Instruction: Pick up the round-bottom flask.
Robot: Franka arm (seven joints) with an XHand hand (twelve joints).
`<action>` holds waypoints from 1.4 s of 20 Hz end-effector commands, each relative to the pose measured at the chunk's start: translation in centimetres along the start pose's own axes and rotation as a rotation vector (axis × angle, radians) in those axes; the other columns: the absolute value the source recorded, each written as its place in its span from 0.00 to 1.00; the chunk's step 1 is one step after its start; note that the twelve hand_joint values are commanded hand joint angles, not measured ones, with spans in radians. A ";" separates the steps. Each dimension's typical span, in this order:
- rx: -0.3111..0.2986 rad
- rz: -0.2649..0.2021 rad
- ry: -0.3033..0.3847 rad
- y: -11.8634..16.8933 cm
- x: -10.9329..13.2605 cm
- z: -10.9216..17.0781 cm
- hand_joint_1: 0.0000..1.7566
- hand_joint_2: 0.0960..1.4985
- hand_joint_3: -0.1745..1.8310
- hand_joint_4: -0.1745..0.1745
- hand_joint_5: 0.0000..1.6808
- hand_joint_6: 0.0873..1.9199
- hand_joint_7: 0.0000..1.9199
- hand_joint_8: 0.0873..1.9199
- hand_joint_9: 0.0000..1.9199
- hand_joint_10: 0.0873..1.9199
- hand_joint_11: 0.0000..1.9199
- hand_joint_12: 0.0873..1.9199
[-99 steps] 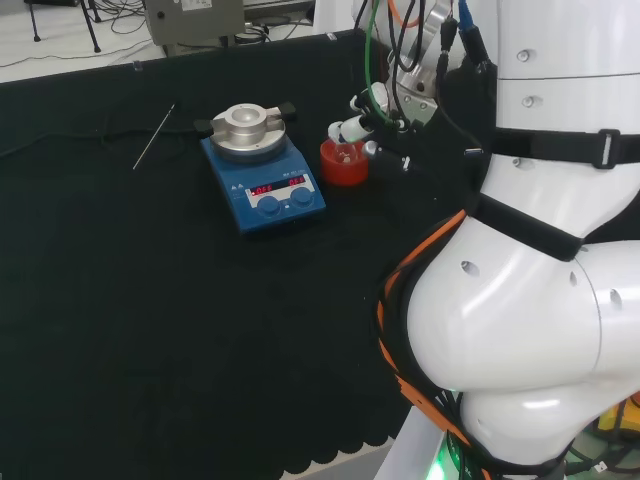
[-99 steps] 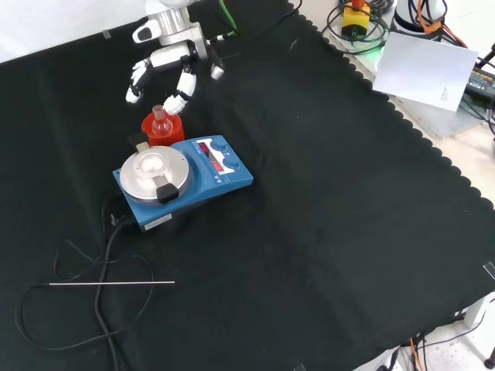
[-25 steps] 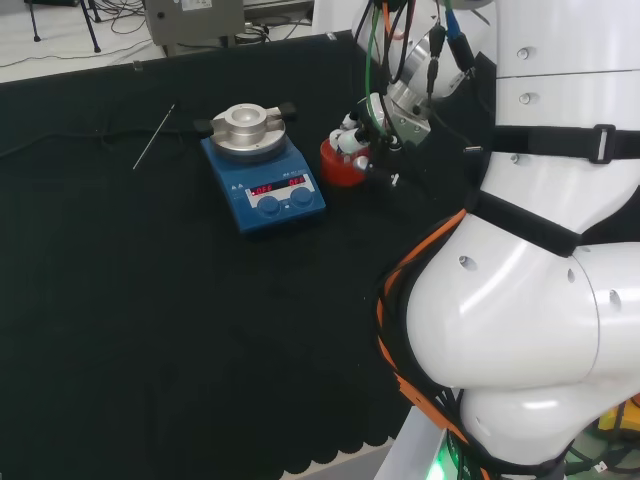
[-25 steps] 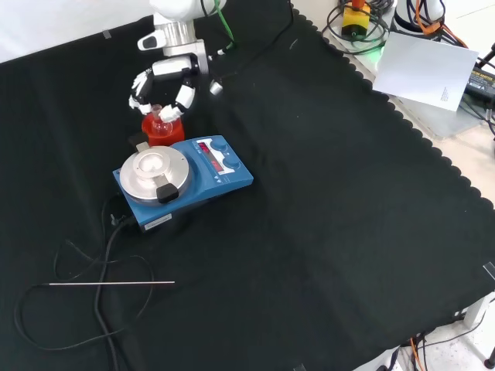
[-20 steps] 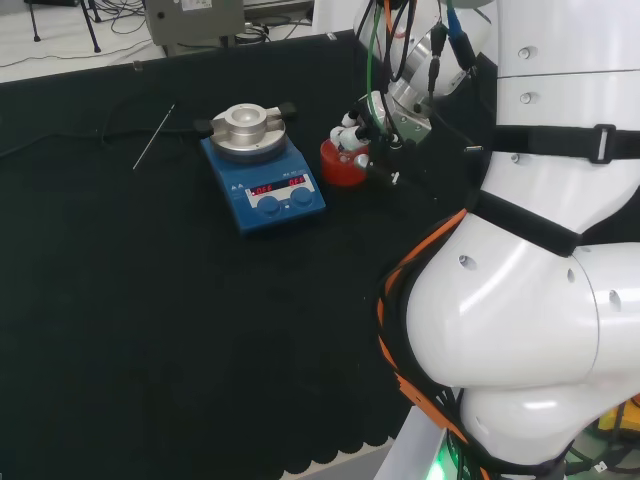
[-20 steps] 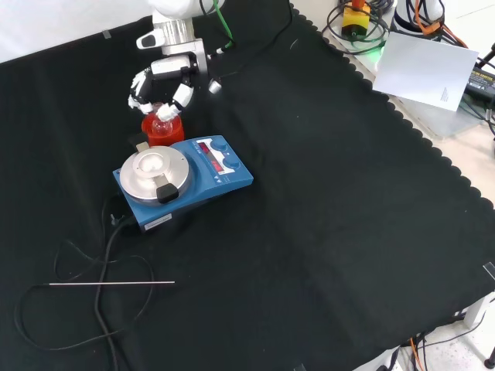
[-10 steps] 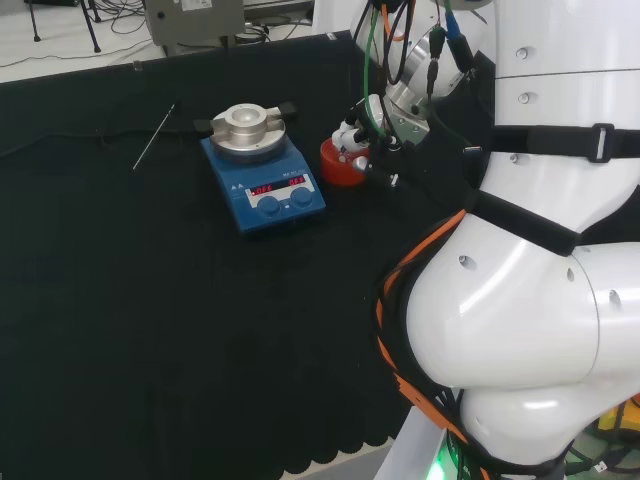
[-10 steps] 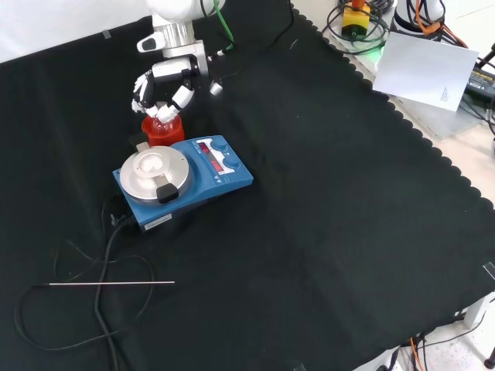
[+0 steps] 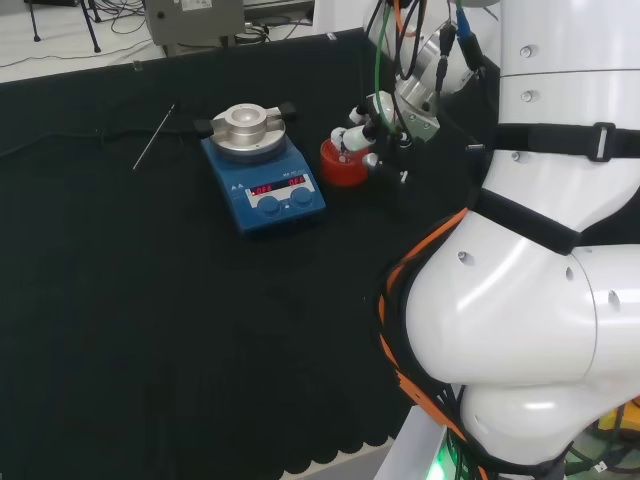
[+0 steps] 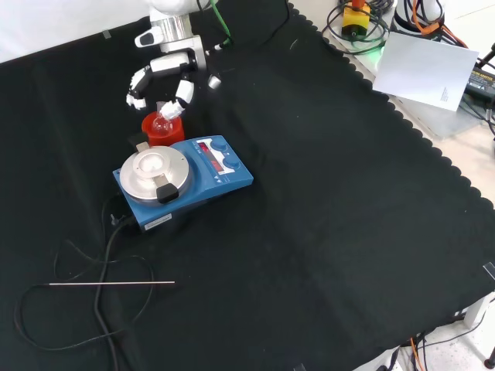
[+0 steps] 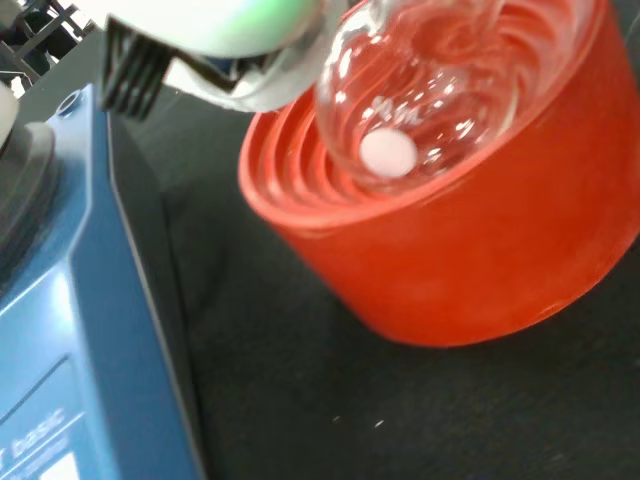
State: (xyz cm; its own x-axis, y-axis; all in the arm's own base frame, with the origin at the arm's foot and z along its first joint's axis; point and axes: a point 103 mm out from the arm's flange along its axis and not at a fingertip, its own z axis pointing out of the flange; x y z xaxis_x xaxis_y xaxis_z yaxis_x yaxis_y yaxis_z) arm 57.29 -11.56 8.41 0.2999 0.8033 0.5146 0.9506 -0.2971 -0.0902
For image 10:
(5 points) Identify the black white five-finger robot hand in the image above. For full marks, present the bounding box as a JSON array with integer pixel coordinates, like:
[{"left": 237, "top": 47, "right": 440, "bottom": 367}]
[{"left": 125, "top": 35, "right": 208, "bottom": 121}]

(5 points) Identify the clear round-bottom glass flask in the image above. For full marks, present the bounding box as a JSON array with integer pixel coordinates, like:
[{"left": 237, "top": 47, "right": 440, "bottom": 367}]
[{"left": 152, "top": 100, "right": 174, "bottom": 137}]

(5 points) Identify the white black wrist module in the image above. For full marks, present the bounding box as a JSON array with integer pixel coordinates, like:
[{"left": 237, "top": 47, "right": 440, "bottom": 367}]
[{"left": 134, "top": 26, "right": 164, "bottom": 49}]

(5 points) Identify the blue heater with steel plate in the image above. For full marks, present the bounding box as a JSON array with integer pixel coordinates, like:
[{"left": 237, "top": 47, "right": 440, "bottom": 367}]
[{"left": 112, "top": 131, "right": 254, "bottom": 234}]

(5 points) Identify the black bench cloth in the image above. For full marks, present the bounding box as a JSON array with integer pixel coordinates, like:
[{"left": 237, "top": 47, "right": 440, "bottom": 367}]
[{"left": 0, "top": 0, "right": 495, "bottom": 371}]

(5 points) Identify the yellow stop button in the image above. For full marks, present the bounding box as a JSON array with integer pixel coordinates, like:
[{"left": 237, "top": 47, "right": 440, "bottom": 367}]
[{"left": 340, "top": 0, "right": 371, "bottom": 39}]

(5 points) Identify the thin steel probe rod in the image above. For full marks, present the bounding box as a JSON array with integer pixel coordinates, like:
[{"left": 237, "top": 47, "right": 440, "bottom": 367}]
[{"left": 49, "top": 281, "right": 176, "bottom": 288}]

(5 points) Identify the pale white board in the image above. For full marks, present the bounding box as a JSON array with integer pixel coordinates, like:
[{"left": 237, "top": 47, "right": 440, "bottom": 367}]
[{"left": 371, "top": 31, "right": 480, "bottom": 113}]

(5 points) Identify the black power adapter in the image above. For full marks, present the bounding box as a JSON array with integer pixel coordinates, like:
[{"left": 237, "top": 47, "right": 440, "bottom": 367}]
[{"left": 463, "top": 65, "right": 495, "bottom": 100}]

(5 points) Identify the white table leg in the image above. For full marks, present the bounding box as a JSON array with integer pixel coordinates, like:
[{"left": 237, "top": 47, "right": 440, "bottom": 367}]
[{"left": 463, "top": 294, "right": 495, "bottom": 330}]

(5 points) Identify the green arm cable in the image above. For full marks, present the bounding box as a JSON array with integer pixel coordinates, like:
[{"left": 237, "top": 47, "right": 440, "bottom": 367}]
[{"left": 208, "top": 0, "right": 235, "bottom": 48}]

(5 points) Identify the red flask support ring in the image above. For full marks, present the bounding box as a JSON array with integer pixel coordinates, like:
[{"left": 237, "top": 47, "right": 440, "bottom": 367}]
[{"left": 141, "top": 111, "right": 186, "bottom": 147}]

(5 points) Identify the black coiled cable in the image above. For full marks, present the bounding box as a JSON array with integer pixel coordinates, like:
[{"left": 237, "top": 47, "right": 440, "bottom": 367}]
[{"left": 321, "top": 0, "right": 391, "bottom": 55}]

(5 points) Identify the thick black power cable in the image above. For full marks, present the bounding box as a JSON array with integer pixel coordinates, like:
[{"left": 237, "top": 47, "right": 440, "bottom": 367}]
[{"left": 94, "top": 214, "right": 136, "bottom": 371}]

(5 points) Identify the thin black probe cable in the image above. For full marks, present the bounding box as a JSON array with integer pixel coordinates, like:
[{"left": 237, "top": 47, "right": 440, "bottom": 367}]
[{"left": 14, "top": 199, "right": 155, "bottom": 352}]

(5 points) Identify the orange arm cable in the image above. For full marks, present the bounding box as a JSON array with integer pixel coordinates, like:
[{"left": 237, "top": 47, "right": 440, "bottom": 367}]
[{"left": 411, "top": 0, "right": 469, "bottom": 49}]

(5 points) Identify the orange floor cable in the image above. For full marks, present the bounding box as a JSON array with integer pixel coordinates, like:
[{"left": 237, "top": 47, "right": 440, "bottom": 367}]
[{"left": 408, "top": 335, "right": 423, "bottom": 371}]

